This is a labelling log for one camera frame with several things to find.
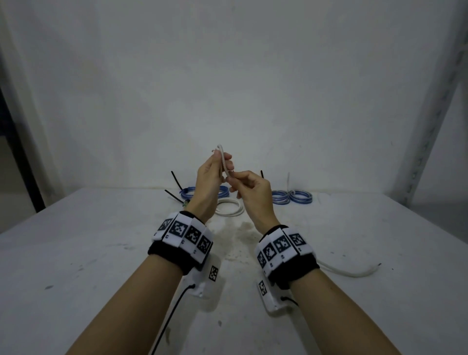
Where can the person's left hand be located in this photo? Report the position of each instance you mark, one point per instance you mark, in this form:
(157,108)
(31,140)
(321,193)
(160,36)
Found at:
(208,186)

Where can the left black marker wristband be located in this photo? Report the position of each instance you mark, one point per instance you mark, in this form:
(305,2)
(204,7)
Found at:
(164,256)

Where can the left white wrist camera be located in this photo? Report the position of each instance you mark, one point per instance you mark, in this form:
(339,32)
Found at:
(204,281)

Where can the right black marker wristband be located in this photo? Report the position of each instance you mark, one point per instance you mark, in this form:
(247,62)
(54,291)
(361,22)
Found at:
(296,274)

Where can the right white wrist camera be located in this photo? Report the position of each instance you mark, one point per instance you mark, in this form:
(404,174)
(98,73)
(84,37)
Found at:
(272,303)

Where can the long black cable tie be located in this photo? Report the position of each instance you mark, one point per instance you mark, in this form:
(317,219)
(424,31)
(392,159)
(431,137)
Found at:
(173,196)

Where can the person's right hand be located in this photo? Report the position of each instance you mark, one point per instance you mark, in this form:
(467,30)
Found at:
(256,197)

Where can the person's right forearm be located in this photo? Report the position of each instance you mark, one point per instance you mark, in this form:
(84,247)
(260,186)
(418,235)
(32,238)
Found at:
(340,318)

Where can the black metal frame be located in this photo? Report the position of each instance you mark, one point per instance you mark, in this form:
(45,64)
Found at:
(22,157)

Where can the curled black cable tie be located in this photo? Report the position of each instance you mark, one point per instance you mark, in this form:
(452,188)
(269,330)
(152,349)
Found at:
(177,181)

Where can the white perforated shelf upright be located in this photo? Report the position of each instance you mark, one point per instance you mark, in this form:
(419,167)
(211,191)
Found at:
(427,128)

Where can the person's left forearm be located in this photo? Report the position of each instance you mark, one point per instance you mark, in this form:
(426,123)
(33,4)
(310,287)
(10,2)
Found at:
(128,307)

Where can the black marker wristband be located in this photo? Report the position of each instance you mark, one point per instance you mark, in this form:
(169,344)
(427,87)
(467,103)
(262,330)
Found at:
(296,274)
(164,256)

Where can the grey shelf board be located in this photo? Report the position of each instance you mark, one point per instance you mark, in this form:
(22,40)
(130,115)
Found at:
(438,215)

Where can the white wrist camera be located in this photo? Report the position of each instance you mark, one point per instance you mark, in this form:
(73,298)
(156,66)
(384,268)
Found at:
(272,303)
(204,281)

